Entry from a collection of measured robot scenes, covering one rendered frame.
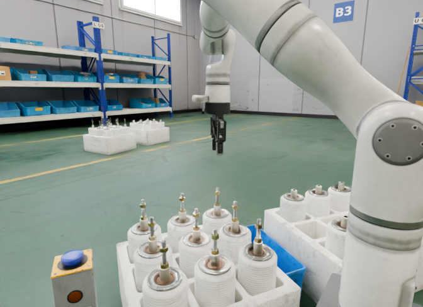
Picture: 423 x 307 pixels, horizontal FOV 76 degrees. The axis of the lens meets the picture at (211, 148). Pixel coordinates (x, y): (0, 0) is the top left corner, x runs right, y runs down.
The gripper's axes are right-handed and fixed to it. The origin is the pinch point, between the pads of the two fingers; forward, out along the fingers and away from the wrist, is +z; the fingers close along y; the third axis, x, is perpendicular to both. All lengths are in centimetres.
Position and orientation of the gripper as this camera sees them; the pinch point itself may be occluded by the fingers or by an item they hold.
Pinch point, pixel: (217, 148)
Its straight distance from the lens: 83.5
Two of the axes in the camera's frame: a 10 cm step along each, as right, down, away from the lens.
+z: 0.0, 9.8, 2.1
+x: -9.9, 0.3, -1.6
